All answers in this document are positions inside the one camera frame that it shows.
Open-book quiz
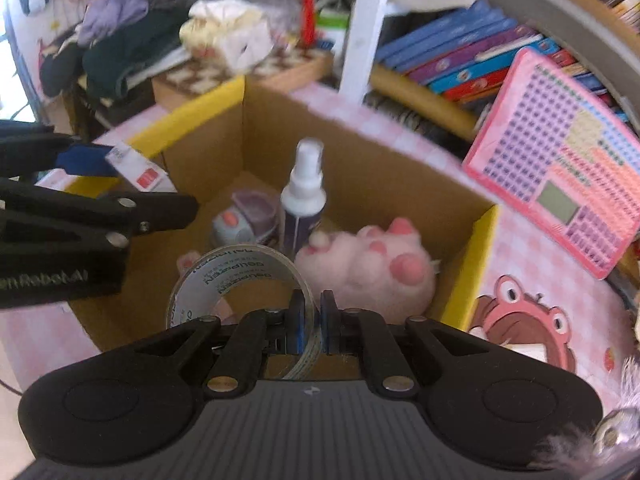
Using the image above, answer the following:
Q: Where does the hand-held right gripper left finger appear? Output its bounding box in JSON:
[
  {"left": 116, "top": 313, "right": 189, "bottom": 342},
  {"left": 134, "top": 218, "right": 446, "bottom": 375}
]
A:
[{"left": 132, "top": 290, "right": 307, "bottom": 397}]

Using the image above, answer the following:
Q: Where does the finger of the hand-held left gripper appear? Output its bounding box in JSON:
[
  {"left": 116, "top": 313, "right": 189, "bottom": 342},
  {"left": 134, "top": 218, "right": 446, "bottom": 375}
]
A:
[
  {"left": 0, "top": 179, "right": 200, "bottom": 257},
  {"left": 0, "top": 120, "right": 121, "bottom": 179}
]

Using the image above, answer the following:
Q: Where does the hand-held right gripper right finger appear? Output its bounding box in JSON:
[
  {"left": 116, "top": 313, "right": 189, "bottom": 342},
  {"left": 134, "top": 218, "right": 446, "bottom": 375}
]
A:
[{"left": 320, "top": 290, "right": 493, "bottom": 397}]

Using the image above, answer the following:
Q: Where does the small white red box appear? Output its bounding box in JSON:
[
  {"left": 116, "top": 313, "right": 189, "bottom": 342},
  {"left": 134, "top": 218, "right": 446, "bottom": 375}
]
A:
[{"left": 105, "top": 142, "right": 178, "bottom": 194}]

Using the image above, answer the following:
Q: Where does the pink plush paw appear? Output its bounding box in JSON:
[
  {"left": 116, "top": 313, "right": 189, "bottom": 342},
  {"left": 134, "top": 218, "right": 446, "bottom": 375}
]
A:
[{"left": 294, "top": 217, "right": 441, "bottom": 323}]

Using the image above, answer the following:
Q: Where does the clear tape roll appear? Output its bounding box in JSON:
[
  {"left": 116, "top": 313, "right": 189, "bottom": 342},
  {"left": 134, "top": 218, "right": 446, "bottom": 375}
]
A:
[{"left": 167, "top": 246, "right": 321, "bottom": 381}]

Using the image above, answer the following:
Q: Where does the blue purple pencil sharpener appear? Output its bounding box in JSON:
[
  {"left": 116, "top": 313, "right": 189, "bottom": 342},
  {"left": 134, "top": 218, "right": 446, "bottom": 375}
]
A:
[{"left": 211, "top": 189, "right": 278, "bottom": 248}]

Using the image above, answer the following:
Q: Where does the white spray bottle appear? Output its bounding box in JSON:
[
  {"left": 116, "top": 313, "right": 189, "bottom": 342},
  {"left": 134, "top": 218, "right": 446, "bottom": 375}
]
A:
[{"left": 279, "top": 137, "right": 327, "bottom": 257}]

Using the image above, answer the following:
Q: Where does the yellow cardboard box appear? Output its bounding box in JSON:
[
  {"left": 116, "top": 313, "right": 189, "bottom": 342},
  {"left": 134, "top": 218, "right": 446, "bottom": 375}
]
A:
[{"left": 65, "top": 75, "right": 501, "bottom": 381}]

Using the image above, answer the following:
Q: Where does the pile of folded clothes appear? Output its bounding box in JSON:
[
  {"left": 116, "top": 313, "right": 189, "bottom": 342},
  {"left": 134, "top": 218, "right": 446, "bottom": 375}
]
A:
[{"left": 40, "top": 0, "right": 191, "bottom": 101}]

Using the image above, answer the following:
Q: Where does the floral tissue pack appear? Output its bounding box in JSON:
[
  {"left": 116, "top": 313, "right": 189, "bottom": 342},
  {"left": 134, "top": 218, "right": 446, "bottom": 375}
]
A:
[{"left": 179, "top": 0, "right": 276, "bottom": 73}]

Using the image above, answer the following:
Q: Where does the wooden chessboard box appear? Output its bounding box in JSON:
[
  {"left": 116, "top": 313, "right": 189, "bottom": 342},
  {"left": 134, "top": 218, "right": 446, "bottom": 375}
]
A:
[{"left": 152, "top": 47, "right": 333, "bottom": 111}]

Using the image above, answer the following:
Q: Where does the red bottle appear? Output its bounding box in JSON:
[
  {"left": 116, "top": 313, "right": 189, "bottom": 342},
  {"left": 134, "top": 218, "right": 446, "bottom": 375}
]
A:
[{"left": 299, "top": 0, "right": 321, "bottom": 48}]

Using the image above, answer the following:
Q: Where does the pink toy learning tablet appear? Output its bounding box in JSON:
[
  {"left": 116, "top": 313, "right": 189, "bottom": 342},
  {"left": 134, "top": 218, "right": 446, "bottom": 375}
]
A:
[{"left": 462, "top": 47, "right": 640, "bottom": 281}]

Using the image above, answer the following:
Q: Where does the row of blue purple books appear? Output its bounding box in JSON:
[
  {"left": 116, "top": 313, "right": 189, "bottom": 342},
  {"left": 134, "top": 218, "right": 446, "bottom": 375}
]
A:
[{"left": 375, "top": 0, "right": 601, "bottom": 106}]

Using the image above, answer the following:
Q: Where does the white shelf post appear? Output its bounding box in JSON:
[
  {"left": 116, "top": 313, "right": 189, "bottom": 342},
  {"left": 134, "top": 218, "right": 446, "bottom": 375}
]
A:
[{"left": 339, "top": 0, "right": 398, "bottom": 93}]

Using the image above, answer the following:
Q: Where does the grey fluffy keychain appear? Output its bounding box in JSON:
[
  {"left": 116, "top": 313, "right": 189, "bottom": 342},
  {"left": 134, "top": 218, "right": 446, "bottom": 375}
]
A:
[{"left": 532, "top": 355, "right": 640, "bottom": 476}]

